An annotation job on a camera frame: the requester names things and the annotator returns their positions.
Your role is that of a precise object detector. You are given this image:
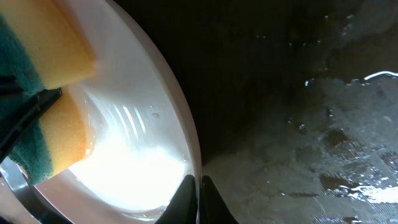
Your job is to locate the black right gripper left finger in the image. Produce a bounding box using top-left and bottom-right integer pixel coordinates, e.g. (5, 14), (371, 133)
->
(155, 175), (198, 224)

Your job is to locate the pink white plate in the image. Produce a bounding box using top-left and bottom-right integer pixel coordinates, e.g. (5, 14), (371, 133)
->
(0, 0), (203, 224)

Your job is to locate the green and yellow sponge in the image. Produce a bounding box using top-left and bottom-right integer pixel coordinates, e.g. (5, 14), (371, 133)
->
(1, 0), (95, 184)

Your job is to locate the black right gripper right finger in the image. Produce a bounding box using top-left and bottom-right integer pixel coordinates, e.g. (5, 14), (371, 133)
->
(199, 175), (238, 224)

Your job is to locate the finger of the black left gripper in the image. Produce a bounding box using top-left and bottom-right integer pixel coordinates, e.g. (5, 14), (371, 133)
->
(1, 76), (62, 161)

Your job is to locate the brown serving tray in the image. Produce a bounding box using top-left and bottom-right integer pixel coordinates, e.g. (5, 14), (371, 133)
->
(119, 0), (397, 223)

